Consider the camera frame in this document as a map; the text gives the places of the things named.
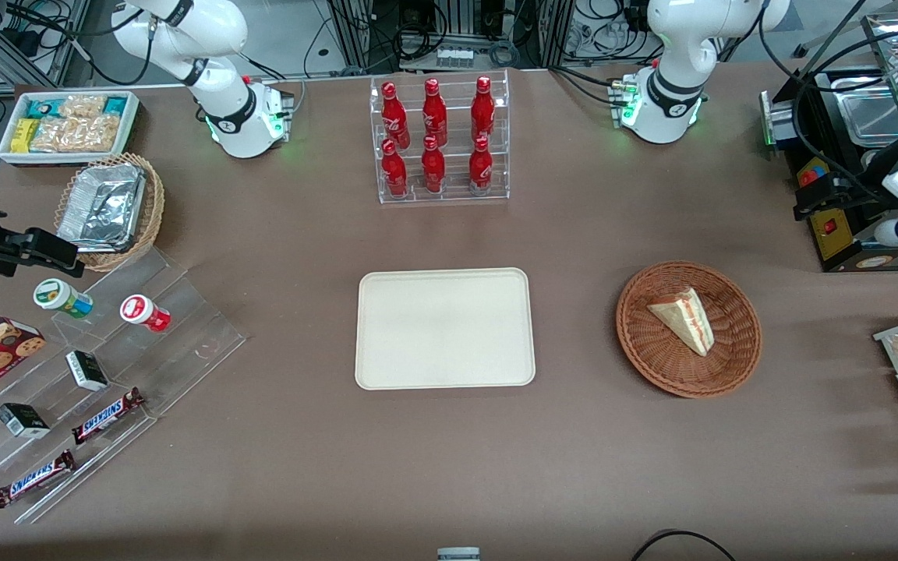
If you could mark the yellow snack pack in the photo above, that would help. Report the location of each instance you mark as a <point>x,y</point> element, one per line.
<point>23,135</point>

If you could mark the black food warmer machine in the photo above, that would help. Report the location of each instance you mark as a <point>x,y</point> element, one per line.
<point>846,249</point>

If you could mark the teal snack pack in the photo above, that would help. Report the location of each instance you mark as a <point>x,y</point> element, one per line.
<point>41,107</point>
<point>115,104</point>

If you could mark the brown wicker basket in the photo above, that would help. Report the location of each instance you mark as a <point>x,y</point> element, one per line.
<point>652,358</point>

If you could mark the clear acrylic stepped display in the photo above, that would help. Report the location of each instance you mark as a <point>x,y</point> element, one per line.
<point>184,335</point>

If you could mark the Snickers chocolate bar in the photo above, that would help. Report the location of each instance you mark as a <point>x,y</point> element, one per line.
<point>106,415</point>
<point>32,479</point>

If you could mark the small clear cracker bag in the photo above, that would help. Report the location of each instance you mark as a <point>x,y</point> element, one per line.
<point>83,105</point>

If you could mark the green lid yogurt cup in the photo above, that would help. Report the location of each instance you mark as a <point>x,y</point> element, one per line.
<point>59,296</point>

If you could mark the beige rectangular tray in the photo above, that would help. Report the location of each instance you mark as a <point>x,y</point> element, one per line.
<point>445,327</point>

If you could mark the triangular sandwich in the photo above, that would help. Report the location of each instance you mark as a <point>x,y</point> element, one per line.
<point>683,318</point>

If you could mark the stainless steel pan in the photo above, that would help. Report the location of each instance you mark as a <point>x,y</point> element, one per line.
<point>874,117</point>

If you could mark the large clear cracker bag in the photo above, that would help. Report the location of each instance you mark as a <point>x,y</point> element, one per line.
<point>79,134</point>

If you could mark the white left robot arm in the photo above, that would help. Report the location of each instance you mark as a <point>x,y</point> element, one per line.
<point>671,54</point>

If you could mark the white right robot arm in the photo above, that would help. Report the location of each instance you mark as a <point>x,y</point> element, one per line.
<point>219,39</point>

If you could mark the red cola bottle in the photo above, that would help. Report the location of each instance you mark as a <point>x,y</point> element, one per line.
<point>482,109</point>
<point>394,173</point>
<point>394,117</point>
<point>433,170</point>
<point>481,167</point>
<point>434,113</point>

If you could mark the red lid yogurt cup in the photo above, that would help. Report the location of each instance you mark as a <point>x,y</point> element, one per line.
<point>141,312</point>

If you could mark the white power strip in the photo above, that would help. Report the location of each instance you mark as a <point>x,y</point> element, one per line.
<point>454,56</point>

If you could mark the light wicker basket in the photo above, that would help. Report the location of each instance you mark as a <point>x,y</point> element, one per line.
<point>151,218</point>

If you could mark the small black box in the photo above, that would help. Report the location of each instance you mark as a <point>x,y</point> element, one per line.
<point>87,371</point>
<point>22,421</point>

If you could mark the white plastic snack bin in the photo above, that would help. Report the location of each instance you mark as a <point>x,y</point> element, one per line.
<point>131,117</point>

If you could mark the clear acrylic bottle rack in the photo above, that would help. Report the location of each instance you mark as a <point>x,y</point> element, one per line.
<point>457,195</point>

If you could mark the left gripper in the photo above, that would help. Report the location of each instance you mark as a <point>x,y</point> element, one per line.
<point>854,189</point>

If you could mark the small grey device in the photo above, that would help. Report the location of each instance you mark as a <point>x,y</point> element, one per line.
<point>458,555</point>

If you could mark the aluminium foil container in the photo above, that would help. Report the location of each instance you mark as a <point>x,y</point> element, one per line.
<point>102,206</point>

